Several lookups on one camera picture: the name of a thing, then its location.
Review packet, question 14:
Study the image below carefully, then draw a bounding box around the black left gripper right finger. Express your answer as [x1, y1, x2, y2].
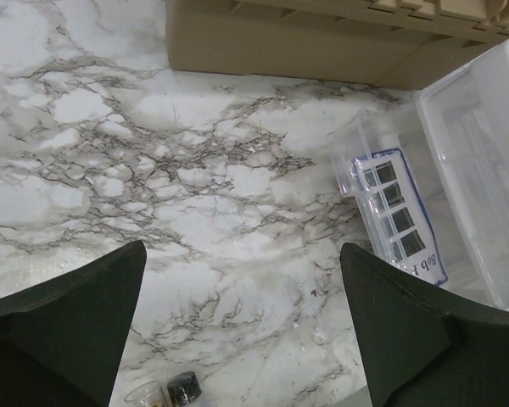
[340, 243, 509, 406]

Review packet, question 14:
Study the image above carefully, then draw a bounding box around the tan plastic toolbox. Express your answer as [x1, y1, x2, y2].
[165, 0, 509, 91]

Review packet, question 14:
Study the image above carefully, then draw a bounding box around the black cap clear bottle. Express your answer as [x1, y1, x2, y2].
[166, 371, 203, 407]

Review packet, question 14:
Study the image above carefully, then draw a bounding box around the gold cap lotion bottle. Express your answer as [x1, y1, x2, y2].
[124, 381, 167, 407]

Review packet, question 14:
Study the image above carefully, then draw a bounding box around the white plastic drawer organizer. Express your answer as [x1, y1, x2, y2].
[417, 39, 509, 309]

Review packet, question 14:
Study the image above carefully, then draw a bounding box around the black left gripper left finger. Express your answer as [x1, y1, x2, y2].
[0, 241, 147, 406]

